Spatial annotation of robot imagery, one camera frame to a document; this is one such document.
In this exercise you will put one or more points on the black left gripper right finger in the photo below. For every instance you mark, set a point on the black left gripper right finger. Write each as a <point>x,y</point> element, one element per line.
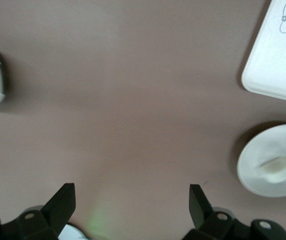
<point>205,220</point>

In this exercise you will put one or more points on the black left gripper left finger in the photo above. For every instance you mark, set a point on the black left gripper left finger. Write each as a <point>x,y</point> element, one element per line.
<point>52,215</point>

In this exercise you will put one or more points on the cream round plate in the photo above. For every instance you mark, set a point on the cream round plate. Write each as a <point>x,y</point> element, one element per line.
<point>255,155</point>

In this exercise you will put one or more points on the brown table cover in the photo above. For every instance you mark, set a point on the brown table cover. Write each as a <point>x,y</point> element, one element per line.
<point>132,87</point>

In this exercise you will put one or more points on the cream rabbit print tray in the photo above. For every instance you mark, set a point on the cream rabbit print tray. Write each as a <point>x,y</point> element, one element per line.
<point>275,62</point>

